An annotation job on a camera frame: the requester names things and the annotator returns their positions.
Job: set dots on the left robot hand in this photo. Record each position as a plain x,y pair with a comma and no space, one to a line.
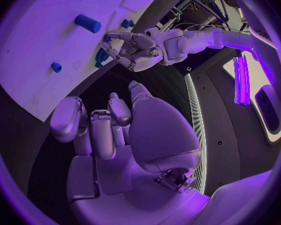
140,46

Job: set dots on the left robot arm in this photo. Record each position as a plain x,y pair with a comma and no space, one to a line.
196,41

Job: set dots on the blue short cylinder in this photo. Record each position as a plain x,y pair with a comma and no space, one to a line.
56,67

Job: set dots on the glowing light bar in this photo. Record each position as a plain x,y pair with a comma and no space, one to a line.
242,80

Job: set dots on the blue plug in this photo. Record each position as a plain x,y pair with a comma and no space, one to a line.
126,24

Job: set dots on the blue long cylinder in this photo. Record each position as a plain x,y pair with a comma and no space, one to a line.
87,23

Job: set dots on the blue gear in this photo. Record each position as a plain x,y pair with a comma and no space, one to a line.
99,55

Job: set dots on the white task board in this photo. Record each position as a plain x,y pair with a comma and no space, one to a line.
49,31

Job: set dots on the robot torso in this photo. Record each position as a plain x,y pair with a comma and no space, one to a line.
224,135

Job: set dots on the blue peg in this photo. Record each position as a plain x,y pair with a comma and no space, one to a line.
106,38
98,65

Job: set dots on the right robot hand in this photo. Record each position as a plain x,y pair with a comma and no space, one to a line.
159,135

